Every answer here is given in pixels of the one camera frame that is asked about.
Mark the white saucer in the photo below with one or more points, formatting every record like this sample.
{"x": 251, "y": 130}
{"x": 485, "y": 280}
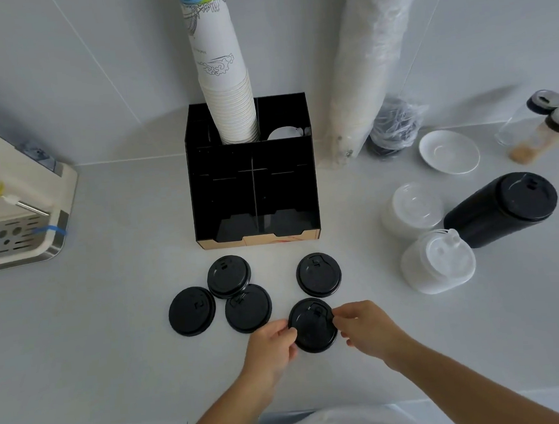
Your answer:
{"x": 449, "y": 152}

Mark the sleeve of black lids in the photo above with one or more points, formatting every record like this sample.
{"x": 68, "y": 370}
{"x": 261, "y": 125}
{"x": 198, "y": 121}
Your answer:
{"x": 499, "y": 211}

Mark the person's left forearm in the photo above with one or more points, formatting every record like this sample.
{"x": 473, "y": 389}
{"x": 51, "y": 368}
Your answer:
{"x": 226, "y": 414}

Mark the cream coffee machine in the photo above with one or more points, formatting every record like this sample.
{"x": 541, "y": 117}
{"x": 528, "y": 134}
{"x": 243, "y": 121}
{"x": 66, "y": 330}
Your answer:
{"x": 2, "y": 209}

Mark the metal steam wand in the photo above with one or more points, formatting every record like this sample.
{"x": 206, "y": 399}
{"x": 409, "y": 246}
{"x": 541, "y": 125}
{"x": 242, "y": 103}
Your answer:
{"x": 33, "y": 208}

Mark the person's left hand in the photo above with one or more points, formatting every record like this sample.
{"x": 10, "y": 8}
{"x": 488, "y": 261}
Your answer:
{"x": 265, "y": 351}

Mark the person's right thumb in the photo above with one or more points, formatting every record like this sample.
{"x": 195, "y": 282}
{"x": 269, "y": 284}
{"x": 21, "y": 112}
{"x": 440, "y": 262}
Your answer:
{"x": 348, "y": 334}

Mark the black plastic cup lid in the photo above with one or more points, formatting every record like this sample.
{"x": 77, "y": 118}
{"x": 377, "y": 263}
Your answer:
{"x": 313, "y": 329}
{"x": 228, "y": 275}
{"x": 319, "y": 275}
{"x": 249, "y": 311}
{"x": 191, "y": 311}

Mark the plastic-wrapped stack of white cups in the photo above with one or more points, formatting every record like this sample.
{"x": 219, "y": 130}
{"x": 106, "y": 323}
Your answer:
{"x": 369, "y": 60}

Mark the glass shaker jar brown powder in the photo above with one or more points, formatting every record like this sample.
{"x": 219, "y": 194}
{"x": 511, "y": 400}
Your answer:
{"x": 542, "y": 138}

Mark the white lid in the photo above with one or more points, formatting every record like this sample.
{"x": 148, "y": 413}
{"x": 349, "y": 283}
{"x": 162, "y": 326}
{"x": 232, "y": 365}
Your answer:
{"x": 283, "y": 133}

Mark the empty glass shaker jar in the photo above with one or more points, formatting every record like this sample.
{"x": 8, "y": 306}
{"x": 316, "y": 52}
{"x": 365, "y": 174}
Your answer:
{"x": 524, "y": 120}

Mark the stack of white sip lids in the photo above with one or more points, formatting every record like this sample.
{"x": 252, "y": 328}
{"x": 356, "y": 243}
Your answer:
{"x": 438, "y": 263}

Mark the black cup organizer box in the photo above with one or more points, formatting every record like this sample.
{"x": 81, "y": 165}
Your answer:
{"x": 254, "y": 192}

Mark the stack of printed paper cups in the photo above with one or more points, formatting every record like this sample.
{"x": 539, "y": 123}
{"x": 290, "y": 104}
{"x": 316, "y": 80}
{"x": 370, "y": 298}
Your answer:
{"x": 219, "y": 70}

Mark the person's left thumb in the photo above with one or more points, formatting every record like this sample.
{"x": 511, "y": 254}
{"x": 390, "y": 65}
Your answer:
{"x": 289, "y": 345}

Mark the person's right forearm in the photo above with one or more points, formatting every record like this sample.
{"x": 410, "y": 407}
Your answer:
{"x": 463, "y": 387}

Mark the person's right hand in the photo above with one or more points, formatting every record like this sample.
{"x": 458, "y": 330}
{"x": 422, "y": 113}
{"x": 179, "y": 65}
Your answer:
{"x": 373, "y": 329}

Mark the bagged stack of dark lids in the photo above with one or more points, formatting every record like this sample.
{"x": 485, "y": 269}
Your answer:
{"x": 395, "y": 127}

